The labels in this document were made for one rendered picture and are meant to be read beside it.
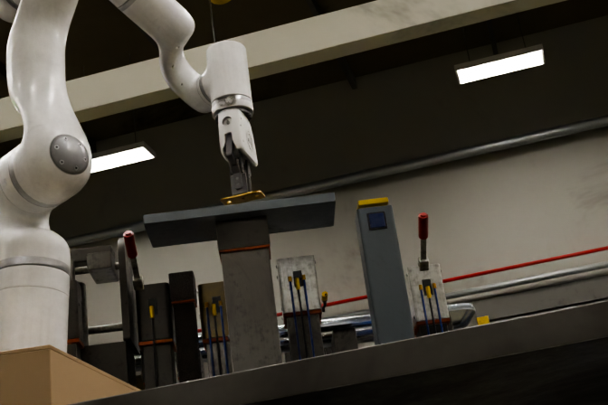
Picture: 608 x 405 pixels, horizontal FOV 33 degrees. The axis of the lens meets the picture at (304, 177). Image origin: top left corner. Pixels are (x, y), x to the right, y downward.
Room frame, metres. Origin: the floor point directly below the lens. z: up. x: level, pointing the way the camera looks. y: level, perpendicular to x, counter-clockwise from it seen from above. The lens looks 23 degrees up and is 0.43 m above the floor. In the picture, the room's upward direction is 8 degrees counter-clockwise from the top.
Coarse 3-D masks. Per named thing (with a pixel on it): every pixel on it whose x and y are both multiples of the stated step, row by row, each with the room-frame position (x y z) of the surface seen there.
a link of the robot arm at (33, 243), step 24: (0, 168) 1.54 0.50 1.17; (0, 192) 1.55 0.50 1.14; (0, 216) 1.56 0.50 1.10; (24, 216) 1.58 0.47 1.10; (48, 216) 1.63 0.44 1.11; (0, 240) 1.52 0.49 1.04; (24, 240) 1.51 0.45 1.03; (48, 240) 1.52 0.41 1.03; (0, 264) 1.51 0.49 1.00; (24, 264) 1.50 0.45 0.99; (48, 264) 1.52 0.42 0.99
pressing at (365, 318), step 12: (456, 312) 2.22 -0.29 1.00; (468, 312) 2.22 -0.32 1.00; (324, 324) 2.14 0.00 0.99; (336, 324) 2.14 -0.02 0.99; (348, 324) 2.19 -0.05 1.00; (360, 324) 2.21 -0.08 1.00; (456, 324) 2.32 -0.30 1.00; (468, 324) 2.30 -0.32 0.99; (324, 336) 2.27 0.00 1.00; (360, 336) 2.32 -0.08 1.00; (372, 336) 2.32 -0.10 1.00; (288, 348) 2.32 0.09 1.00; (204, 360) 2.31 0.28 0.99
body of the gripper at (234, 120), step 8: (224, 112) 1.84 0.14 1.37; (232, 112) 1.83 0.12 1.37; (240, 112) 1.84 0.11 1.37; (248, 112) 1.86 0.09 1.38; (216, 120) 1.88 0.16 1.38; (224, 120) 1.85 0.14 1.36; (232, 120) 1.83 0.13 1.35; (240, 120) 1.83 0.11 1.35; (248, 120) 1.89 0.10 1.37; (224, 128) 1.83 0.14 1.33; (232, 128) 1.83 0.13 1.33; (240, 128) 1.83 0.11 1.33; (248, 128) 1.87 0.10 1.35; (224, 136) 1.83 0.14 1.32; (232, 136) 1.83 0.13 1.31; (240, 136) 1.83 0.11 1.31; (248, 136) 1.87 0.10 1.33; (224, 144) 1.83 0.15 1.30; (240, 144) 1.83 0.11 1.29; (248, 144) 1.86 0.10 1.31; (224, 152) 1.84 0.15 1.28; (248, 152) 1.86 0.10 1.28; (248, 160) 1.89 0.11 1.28; (256, 160) 1.91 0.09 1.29
